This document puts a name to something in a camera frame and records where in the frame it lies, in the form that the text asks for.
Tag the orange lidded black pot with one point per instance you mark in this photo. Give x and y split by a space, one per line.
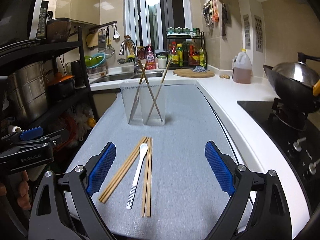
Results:
60 83

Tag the white ceramic cup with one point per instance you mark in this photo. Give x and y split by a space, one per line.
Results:
13 129

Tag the black wok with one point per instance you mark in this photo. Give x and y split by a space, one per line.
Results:
296 83

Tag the metal box grater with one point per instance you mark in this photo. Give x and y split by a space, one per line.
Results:
102 37

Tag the clear plastic utensil holder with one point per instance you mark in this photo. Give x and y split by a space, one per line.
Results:
128 91

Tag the plastic oil jug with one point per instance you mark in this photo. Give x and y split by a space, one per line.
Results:
242 68

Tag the white spoon striped handle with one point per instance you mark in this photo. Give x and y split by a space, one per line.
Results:
142 153

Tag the stainless steel sink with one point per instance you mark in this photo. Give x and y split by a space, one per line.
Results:
124 76

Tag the green teal bowls stack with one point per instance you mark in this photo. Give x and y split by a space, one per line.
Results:
95 60

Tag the hanging white ladle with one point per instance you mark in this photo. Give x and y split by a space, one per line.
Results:
116 35

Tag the red dish soap bottle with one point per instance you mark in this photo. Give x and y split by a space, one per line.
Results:
150 59

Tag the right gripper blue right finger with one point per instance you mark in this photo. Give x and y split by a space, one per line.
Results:
222 166

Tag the ginger root piece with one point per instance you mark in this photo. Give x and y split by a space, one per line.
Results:
225 76

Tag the black spice rack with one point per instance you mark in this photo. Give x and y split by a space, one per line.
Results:
186 48

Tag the chrome kitchen faucet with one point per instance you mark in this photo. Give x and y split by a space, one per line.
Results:
131 48

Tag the hanging kitchen utensils set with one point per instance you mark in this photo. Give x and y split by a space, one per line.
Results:
210 12

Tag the white jar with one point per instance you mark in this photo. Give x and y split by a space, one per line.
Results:
162 61

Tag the large steel stockpot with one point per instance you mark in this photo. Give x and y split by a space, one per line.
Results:
27 90

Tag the left human hand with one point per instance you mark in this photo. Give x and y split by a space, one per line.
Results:
20 191

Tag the black stove top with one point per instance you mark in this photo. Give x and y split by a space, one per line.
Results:
299 145

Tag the round wooden cutting board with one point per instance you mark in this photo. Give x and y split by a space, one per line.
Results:
191 74

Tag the microwave oven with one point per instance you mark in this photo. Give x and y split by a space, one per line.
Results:
24 21

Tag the dark bowl on shelf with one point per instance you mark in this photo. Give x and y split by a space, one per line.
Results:
58 29

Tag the hanging dark cleaver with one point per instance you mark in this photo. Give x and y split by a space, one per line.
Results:
224 19

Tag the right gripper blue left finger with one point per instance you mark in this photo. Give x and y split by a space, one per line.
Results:
98 167

